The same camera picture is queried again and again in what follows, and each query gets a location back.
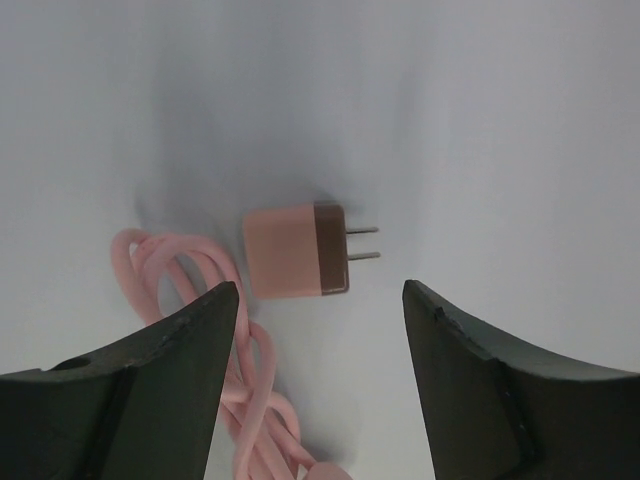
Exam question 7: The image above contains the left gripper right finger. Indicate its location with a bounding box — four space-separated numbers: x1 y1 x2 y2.
403 280 639 479

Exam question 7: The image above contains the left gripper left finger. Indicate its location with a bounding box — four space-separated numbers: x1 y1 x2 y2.
1 282 239 479

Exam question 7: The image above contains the pink brown USB charger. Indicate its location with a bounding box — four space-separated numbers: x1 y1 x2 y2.
242 203 380 300

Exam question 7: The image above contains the pink strip power cable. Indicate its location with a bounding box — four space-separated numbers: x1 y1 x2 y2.
108 228 361 480

